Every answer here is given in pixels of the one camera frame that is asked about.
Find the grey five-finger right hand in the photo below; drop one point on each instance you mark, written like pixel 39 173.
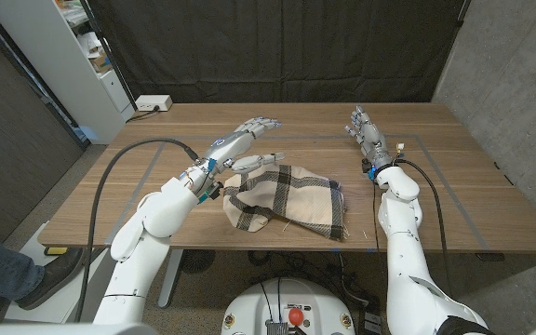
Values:
pixel 370 137

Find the grey five-finger left hand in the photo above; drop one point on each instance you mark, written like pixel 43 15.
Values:
pixel 226 149

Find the cream plaid scarf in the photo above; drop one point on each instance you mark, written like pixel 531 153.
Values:
pixel 296 200

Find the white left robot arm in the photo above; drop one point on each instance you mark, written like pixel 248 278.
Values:
pixel 156 218

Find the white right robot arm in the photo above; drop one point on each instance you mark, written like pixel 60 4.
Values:
pixel 407 260

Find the white power strip box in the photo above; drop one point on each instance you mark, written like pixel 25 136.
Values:
pixel 152 102

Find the black backdrop curtain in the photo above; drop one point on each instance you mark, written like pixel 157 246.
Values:
pixel 277 46

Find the black round grille disc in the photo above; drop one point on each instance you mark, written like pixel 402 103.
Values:
pixel 197 260

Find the grey table leg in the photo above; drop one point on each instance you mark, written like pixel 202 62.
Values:
pixel 172 279

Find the black backdrop stand pole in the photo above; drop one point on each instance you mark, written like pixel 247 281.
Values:
pixel 110 60

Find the cardboard box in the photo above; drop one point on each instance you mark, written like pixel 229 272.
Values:
pixel 100 62

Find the white robot torso base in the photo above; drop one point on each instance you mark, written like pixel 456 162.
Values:
pixel 254 307

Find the red emergency stop button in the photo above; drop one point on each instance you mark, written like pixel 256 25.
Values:
pixel 296 316

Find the black floor power strip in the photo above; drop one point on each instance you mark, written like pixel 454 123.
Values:
pixel 371 321

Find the white shelf cabinet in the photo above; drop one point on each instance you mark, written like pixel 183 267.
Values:
pixel 58 60

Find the person's black shoe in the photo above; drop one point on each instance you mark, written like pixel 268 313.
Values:
pixel 49 279

